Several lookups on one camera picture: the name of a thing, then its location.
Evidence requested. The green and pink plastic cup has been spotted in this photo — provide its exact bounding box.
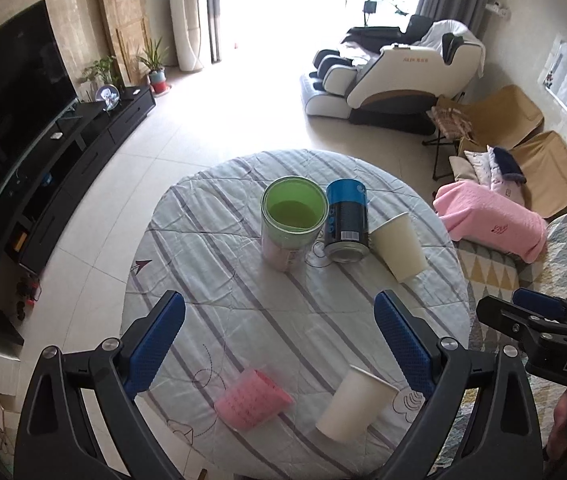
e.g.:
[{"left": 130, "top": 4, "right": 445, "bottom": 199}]
[{"left": 260, "top": 176, "right": 329, "bottom": 272}]

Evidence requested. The white paper cup near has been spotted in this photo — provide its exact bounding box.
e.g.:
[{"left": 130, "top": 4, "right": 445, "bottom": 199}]
[{"left": 316, "top": 365, "right": 398, "bottom": 443}]

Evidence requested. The white paper cup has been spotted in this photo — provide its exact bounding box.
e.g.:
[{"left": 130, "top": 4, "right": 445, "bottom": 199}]
[
  {"left": 316, "top": 365, "right": 398, "bottom": 443},
  {"left": 370, "top": 212, "right": 428, "bottom": 283}
]

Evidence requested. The white paper cup far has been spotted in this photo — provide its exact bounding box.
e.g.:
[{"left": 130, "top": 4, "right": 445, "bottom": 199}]
[{"left": 370, "top": 212, "right": 428, "bottom": 283}]

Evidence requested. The right hand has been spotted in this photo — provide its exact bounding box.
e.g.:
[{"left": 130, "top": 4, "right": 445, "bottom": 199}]
[{"left": 546, "top": 390, "right": 567, "bottom": 462}]

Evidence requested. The pink towel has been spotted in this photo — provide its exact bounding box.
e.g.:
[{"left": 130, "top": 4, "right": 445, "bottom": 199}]
[{"left": 433, "top": 180, "right": 547, "bottom": 263}]

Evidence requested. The dark blue cloth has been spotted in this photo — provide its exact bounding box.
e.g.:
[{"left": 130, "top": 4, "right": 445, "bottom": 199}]
[{"left": 493, "top": 146, "right": 527, "bottom": 184}]

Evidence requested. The white printed pillow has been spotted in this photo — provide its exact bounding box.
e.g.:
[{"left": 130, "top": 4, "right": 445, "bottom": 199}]
[{"left": 449, "top": 148, "right": 525, "bottom": 206}]

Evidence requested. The tan folding chair far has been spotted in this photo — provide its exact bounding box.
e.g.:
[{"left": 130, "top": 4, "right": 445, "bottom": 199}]
[{"left": 422, "top": 84, "right": 545, "bottom": 181}]

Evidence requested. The striped grey table cloth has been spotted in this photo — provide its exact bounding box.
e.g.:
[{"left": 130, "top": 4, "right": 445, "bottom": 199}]
[{"left": 122, "top": 151, "right": 472, "bottom": 479}]

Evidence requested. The blue and black tin can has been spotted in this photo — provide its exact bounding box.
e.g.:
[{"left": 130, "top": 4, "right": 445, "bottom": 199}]
[{"left": 323, "top": 179, "right": 370, "bottom": 263}]

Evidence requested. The plaid cloth on chair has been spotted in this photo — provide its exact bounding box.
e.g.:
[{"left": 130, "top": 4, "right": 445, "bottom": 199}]
[{"left": 427, "top": 106, "right": 474, "bottom": 141}]

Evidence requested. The white massage chair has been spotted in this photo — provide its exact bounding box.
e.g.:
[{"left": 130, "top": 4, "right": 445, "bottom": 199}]
[{"left": 302, "top": 14, "right": 486, "bottom": 136}]

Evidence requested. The black tv cabinet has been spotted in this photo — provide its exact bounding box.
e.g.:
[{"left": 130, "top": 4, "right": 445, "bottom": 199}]
[{"left": 0, "top": 86, "right": 155, "bottom": 275}]

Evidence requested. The crystal ball ornament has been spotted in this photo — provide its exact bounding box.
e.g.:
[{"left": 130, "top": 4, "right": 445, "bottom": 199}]
[{"left": 94, "top": 84, "right": 120, "bottom": 112}]

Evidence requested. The black television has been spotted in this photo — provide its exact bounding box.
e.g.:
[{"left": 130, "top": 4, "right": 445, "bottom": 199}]
[{"left": 0, "top": 0, "right": 80, "bottom": 306}]

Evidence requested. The green plant on cabinet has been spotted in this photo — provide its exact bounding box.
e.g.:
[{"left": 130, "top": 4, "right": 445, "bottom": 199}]
[{"left": 79, "top": 55, "right": 123, "bottom": 89}]

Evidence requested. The potted plant red pot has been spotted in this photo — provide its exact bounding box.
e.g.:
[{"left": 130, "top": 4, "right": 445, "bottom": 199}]
[{"left": 137, "top": 37, "right": 169, "bottom": 94}]

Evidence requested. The white standing air conditioner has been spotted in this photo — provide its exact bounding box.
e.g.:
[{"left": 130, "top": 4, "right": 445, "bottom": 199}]
[{"left": 169, "top": 0, "right": 203, "bottom": 73}]

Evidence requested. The left grey curtain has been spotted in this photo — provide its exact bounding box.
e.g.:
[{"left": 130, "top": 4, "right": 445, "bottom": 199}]
[{"left": 206, "top": 0, "right": 221, "bottom": 64}]

